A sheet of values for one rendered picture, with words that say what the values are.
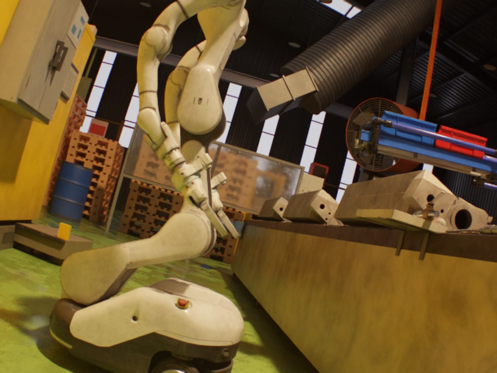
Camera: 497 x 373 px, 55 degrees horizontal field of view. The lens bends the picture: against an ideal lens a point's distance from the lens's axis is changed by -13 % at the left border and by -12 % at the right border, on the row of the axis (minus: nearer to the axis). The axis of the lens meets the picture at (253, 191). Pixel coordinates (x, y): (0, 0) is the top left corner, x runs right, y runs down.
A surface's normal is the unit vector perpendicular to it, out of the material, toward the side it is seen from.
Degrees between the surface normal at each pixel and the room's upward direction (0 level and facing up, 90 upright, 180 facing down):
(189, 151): 90
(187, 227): 90
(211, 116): 90
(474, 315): 90
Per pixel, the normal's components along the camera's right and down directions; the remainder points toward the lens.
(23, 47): 0.12, -0.04
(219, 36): -0.14, -0.06
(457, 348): -0.96, -0.27
